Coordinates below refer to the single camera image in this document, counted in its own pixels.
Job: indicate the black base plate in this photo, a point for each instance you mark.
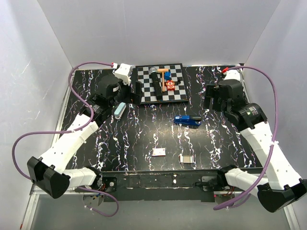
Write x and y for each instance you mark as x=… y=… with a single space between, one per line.
x=164 y=185

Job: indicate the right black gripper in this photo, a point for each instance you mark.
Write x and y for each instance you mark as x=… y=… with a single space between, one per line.
x=212 y=91

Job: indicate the blue toy block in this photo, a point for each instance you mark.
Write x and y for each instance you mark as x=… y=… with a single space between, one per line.
x=167 y=76

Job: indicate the red white staple box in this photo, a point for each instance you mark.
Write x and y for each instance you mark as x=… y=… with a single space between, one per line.
x=158 y=152

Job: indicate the blue black stapler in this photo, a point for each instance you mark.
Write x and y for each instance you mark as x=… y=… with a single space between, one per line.
x=188 y=120

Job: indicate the black microphone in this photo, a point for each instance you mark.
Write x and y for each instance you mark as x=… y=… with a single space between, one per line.
x=153 y=73

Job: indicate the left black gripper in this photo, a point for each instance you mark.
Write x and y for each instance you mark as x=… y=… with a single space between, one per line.
x=138 y=92

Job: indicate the black white checkerboard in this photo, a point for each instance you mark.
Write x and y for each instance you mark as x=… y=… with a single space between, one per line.
x=180 y=94

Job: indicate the wooden toy hammer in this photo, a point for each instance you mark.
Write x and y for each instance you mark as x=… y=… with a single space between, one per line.
x=162 y=72

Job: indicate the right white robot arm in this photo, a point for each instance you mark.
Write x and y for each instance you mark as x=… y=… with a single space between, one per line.
x=282 y=184

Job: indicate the red toy figure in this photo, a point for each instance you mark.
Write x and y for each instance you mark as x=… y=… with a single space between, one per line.
x=170 y=85

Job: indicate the open staple box tray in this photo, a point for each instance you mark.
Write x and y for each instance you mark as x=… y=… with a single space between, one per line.
x=188 y=159

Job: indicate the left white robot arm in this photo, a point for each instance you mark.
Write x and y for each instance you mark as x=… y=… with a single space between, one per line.
x=49 y=172

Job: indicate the light blue stapler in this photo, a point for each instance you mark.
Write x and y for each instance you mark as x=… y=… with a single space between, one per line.
x=119 y=110

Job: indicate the aluminium frame rail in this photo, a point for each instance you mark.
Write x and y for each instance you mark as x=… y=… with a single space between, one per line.
x=35 y=192

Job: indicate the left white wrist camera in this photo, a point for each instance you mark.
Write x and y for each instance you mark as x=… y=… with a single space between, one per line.
x=123 y=73

